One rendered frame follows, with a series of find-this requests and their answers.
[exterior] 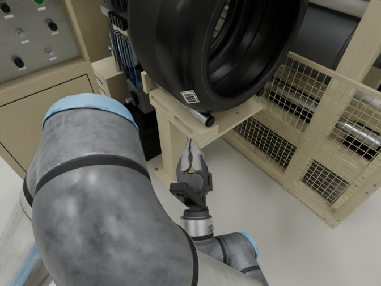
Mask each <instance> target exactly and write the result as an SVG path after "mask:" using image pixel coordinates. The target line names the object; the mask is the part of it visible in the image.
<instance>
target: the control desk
mask: <svg viewBox="0 0 381 286"><path fill-rule="evenodd" d="M83 93H92V94H100V95H101V92H100V89H99V85H98V82H97V80H96V77H95V73H94V70H93V68H92V65H91V61H90V58H89V56H88V53H87V49H86V46H85V44H84V41H83V37H82V34H81V31H80V29H79V25H78V22H77V19H76V17H75V14H74V10H73V7H72V5H71V2H70V0H0V156H1V157H2V159H3V160H4V161H5V162H6V163H7V164H8V165H9V166H10V167H11V168H12V169H13V170H14V171H15V172H16V173H17V175H18V176H19V177H20V178H21V179H22V180H24V177H25V175H26V173H27V171H28V168H29V166H30V164H31V162H32V160H33V158H34V156H35V154H36V152H37V149H38V147H39V145H40V141H41V138H42V135H43V130H42V122H43V120H44V117H46V114H47V112H48V110H49V109H50V108H51V106H52V105H54V104H55V103H56V102H57V101H59V100H60V99H62V98H65V97H67V96H73V95H78V94H83Z"/></svg>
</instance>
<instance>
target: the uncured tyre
mask: <svg viewBox="0 0 381 286"><path fill-rule="evenodd" d="M227 1H228V0H128V12H127V13H128V29H129V36H130V41H131V43H132V47H133V50H134V53H135V54H136V56H137V58H138V61H139V63H140V64H141V66H142V67H143V69H144V71H145V72H146V73H147V75H148V76H149V77H150V78H151V79H152V80H153V81H155V82H156V83H157V84H158V85H159V86H161V87H162V88H164V89H165V90H166V91H167V92H168V93H170V94H171V95H172V96H173V97H175V98H176V99H177V100H178V101H180V102H181V103H182V104H183V105H185V106H187V107H188V108H191V109H193V110H196V111H199V112H203V113H216V112H221V111H224V110H229V109H231V108H234V107H237V106H239V105H241V104H242V103H244V102H246V101H247V100H248V99H250V98H251V97H253V96H254V95H255V94H256V93H257V92H258V91H259V90H260V89H261V88H262V87H263V86H264V85H265V84H266V83H267V82H268V81H269V80H270V79H271V77H272V76H273V74H274V73H275V72H276V71H277V69H278V68H279V66H280V65H281V64H282V62H283V60H284V59H285V57H286V56H287V54H288V52H289V50H290V48H291V46H292V45H293V43H294V41H295V38H296V36H297V34H298V32H299V30H300V27H301V25H302V22H303V19H304V16H305V13H306V10H307V6H308V2H309V0H230V4H229V7H228V11H227V15H226V18H225V21H224V22H223V25H222V27H221V29H220V31H219V32H218V34H217V36H216V37H215V39H214V40H213V42H211V41H212V38H213V35H214V31H215V28H216V26H217V23H218V20H219V17H220V15H221V13H222V11H223V9H224V7H225V5H226V3H227ZM192 90H193V91H194V93H195V94H196V96H197V98H198V100H199V101H200V102H199V103H190V104H187V103H186V101H185V100H184V98H183V96H182V95H181V93H180V92H184V91H192Z"/></svg>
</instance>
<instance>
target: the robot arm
mask: <svg viewBox="0 0 381 286"><path fill-rule="evenodd" d="M42 130H43V135H42V138H41V141H40V145H39V147H38V149H37V152H36V154H35V156H34V158H33V160H32V162H31V164H30V166H29V168H28V171H27V173H26V175H25V177H24V180H23V186H22V189H21V191H20V193H19V196H18V198H17V200H16V202H15V204H14V206H13V208H12V210H11V212H10V214H9V216H8V218H7V220H6V222H5V225H4V227H3V229H2V231H1V233H0V286H50V284H51V283H52V281H54V283H55V285H56V286H269V284H268V282H267V280H266V278H265V276H264V274H263V272H262V270H261V269H260V266H259V264H258V262H257V258H258V254H259V252H258V248H257V244H256V242H255V240H254V239H253V238H252V237H251V236H250V235H249V234H248V233H245V232H233V233H231V234H225V235H219V236H215V237H214V233H213V230H214V229H215V228H214V226H213V218H212V216H211V215H210V214H209V210H208V206H206V195H207V194H208V192H209V191H212V190H213V184H212V173H209V172H208V167H207V165H206V163H205V161H204V153H203V152H202V151H201V150H200V148H199V146H198V144H197V143H196V142H195V140H194V139H193V138H191V139H189V140H188V142H187V143H186V145H185V146H184V149H183V151H182V154H181V156H180V158H179V161H178V164H177V168H176V176H177V182H178V183H171V184H170V189H169V192H170V193H172V194H173V195H174V196H175V197H176V198H177V199H179V200H180V201H181V202H182V203H183V204H184V205H185V206H186V207H189V209H185V210H183V211H184V215H183V216H181V217H180V225H178V224H176V223H174V222H173V220H172V219H171V218H170V216H169V215H168V214H167V212H166V211H165V210H164V208H163V206H162V205H161V203H160V201H159V199H158V198H157V196H156V193H155V191H154V189H153V187H152V184H151V180H150V175H149V171H148V168H147V164H146V161H145V156H144V154H143V150H142V146H141V142H140V139H139V130H138V127H137V125H136V123H135V122H134V120H133V117H132V115H131V113H130V112H129V111H128V109H127V108H126V107H125V106H124V105H122V104H121V103H120V102H118V101H116V100H114V99H112V98H110V97H108V96H105V95H100V94H92V93H83V94H78V95H73V96H67V97H65V98H62V99H60V100H59V101H57V102H56V103H55V104H54V105H52V106H51V108H50V109H49V110H48V112H47V114H46V117H44V120H43V122H42ZM191 148H192V152H191ZM192 159H193V161H192ZM191 161H192V163H191ZM191 167H193V168H194V169H196V170H198V171H195V173H189V171H190V168H191ZM210 177H211V180H210Z"/></svg>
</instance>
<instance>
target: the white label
mask: <svg viewBox="0 0 381 286"><path fill-rule="evenodd" d="M180 93H181V95H182V96H183V98H184V100H185V101H186V103H187V104H190V103H199V102H200V101H199V100H198V98H197V96H196V94H195V93H194V91H193V90H192V91H184V92H180Z"/></svg>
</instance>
